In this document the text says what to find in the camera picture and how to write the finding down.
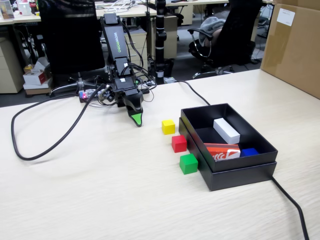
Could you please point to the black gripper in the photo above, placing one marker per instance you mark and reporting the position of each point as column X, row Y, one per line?
column 125, row 86

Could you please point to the yellow wooden cube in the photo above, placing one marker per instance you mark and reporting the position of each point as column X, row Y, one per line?
column 168, row 127

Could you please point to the red wooden cube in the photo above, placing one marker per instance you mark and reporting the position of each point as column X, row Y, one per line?
column 179, row 144

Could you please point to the green wooden cube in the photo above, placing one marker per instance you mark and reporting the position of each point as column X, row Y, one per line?
column 188, row 165

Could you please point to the black WOWROBO robot arm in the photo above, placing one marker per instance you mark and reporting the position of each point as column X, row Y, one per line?
column 116, row 42

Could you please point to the orange card box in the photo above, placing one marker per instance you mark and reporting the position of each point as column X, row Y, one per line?
column 222, row 152

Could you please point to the white cardboard box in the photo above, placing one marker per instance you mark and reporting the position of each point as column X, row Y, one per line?
column 32, row 78

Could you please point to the black box tray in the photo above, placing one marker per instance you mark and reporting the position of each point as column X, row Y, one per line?
column 250, row 160

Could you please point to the large brown cardboard box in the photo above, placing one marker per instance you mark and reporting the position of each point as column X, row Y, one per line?
column 292, row 50

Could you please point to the circuit board with green terminal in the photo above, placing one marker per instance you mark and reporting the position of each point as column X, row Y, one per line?
column 146, row 84

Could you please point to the controller board with red light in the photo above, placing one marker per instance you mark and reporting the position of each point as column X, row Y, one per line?
column 83, row 95

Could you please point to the black vertical pole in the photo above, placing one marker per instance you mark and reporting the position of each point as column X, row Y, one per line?
column 160, row 37

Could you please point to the beige cabinet with dark edge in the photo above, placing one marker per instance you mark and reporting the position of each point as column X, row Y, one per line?
column 171, row 37

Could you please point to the white rectangular block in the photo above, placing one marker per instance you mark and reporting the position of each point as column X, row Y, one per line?
column 226, row 130

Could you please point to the black mesh office chair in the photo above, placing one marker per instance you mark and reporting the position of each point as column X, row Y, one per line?
column 72, row 37

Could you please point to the beige office desk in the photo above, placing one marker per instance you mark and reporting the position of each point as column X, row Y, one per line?
column 136, row 12

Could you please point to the grey cloth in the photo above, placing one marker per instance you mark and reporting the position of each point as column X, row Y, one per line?
column 212, row 25

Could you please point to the blue wooden cube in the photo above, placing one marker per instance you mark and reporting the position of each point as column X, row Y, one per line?
column 248, row 152

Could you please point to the black chrome-armed office chair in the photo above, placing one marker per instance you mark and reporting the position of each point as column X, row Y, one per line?
column 237, row 37

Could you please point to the beige side cabinet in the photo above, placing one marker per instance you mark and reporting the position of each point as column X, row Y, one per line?
column 10, row 75

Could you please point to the cola bottle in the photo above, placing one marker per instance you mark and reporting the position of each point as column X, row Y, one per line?
column 33, row 7

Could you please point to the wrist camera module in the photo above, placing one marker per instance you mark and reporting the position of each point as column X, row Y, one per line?
column 108, row 95

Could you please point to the photo frame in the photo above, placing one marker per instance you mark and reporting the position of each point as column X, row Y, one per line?
column 7, row 10

